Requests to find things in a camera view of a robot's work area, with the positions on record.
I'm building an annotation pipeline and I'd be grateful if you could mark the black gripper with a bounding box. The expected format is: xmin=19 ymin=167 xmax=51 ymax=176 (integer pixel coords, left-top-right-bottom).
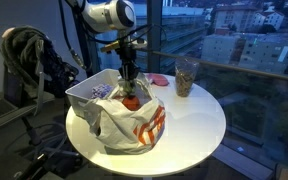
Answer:
xmin=117 ymin=49 xmax=141 ymax=96

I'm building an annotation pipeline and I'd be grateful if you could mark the white plastic basket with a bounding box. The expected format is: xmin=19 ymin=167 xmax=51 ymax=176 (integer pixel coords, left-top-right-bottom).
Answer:
xmin=65 ymin=68 xmax=152 ymax=120

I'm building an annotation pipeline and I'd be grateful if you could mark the red pink flat cloth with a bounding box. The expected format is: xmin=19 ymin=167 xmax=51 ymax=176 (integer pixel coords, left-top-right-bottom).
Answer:
xmin=146 ymin=73 xmax=170 ymax=87

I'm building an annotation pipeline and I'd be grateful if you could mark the white orange plastic bag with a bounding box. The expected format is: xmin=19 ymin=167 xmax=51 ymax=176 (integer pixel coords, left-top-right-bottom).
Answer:
xmin=83 ymin=74 xmax=167 ymax=155

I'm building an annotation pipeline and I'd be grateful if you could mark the clear glass with contents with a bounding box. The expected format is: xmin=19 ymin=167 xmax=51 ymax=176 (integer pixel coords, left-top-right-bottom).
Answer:
xmin=174 ymin=58 xmax=201 ymax=99

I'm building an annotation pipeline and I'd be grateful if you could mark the vertical window mullion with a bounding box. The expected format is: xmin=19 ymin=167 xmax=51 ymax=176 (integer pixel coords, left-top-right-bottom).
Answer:
xmin=146 ymin=0 xmax=164 ymax=74

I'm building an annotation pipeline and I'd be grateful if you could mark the dark patterned garment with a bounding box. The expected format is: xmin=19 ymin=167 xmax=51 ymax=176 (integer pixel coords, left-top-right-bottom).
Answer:
xmin=40 ymin=39 xmax=81 ymax=99

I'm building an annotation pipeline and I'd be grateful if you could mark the horizontal window railing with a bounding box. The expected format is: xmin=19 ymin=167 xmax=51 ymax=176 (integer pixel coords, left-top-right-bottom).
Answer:
xmin=150 ymin=49 xmax=288 ymax=85

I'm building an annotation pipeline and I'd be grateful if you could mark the gray office chair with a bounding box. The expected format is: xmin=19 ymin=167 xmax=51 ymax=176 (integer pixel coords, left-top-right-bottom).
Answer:
xmin=0 ymin=63 xmax=83 ymax=180

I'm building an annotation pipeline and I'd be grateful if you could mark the yellowish wrist camera bar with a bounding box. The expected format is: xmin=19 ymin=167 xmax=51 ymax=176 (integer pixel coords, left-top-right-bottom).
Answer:
xmin=99 ymin=38 xmax=149 ymax=54

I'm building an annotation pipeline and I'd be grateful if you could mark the black robot cable with connector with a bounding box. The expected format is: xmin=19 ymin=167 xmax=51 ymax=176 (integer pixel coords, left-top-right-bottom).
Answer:
xmin=57 ymin=0 xmax=87 ymax=71

